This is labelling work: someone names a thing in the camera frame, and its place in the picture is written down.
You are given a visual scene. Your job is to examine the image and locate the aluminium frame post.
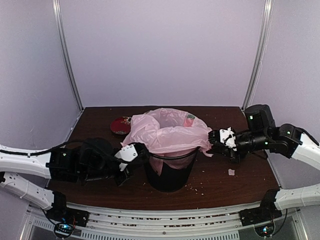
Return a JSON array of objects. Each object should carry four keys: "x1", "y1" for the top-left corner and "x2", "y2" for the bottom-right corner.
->
[
  {"x1": 52, "y1": 0, "x2": 84, "y2": 112},
  {"x1": 242, "y1": 0, "x2": 274, "y2": 110}
]

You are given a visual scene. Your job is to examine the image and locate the right aluminium frame post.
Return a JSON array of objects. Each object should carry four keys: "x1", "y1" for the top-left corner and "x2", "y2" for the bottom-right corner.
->
[{"x1": 242, "y1": 0, "x2": 274, "y2": 110}]

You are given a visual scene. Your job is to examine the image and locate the black mesh trash bin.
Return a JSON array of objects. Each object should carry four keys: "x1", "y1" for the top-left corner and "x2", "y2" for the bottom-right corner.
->
[{"x1": 144, "y1": 147, "x2": 199, "y2": 193}]

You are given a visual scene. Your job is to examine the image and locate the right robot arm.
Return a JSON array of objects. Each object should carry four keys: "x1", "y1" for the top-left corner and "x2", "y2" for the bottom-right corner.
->
[{"x1": 210, "y1": 104, "x2": 320, "y2": 221}]

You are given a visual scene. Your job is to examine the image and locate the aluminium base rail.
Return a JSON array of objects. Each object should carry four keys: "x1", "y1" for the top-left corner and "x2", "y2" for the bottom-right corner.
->
[{"x1": 19, "y1": 194, "x2": 308, "y2": 240}]

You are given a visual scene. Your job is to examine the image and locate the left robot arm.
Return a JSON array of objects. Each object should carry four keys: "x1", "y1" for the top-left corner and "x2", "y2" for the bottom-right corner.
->
[{"x1": 0, "y1": 138, "x2": 138, "y2": 222}]

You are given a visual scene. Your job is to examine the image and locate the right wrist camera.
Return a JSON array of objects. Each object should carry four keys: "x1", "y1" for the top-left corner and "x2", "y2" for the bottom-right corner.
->
[{"x1": 208, "y1": 127, "x2": 237, "y2": 151}]

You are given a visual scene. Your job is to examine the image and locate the pink plastic trash bag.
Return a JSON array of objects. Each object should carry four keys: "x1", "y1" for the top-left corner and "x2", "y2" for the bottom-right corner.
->
[{"x1": 121, "y1": 108, "x2": 213, "y2": 158}]

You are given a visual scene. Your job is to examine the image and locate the left aluminium frame post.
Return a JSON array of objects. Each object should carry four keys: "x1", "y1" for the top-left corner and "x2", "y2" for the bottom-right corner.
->
[{"x1": 52, "y1": 0, "x2": 84, "y2": 112}]

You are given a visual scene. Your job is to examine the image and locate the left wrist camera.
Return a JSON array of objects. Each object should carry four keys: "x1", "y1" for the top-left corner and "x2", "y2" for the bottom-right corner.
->
[{"x1": 114, "y1": 142, "x2": 150, "y2": 172}]

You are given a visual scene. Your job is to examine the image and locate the red floral plate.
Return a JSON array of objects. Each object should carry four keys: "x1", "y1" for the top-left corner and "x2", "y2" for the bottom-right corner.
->
[{"x1": 110, "y1": 116, "x2": 132, "y2": 135}]

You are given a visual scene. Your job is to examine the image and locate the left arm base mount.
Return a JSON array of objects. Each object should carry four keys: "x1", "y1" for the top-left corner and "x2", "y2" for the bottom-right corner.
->
[{"x1": 42, "y1": 207, "x2": 90, "y2": 240}]

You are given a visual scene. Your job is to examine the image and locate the small pink bag scrap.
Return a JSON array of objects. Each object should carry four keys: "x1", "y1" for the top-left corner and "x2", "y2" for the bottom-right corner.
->
[{"x1": 228, "y1": 168, "x2": 236, "y2": 176}]

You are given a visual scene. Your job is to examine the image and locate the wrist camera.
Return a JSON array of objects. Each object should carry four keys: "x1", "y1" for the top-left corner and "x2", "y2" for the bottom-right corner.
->
[
  {"x1": 114, "y1": 142, "x2": 150, "y2": 172},
  {"x1": 208, "y1": 127, "x2": 237, "y2": 151}
]

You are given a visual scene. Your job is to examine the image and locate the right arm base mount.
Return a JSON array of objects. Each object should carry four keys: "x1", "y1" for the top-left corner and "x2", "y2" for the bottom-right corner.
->
[{"x1": 239, "y1": 206, "x2": 283, "y2": 239}]

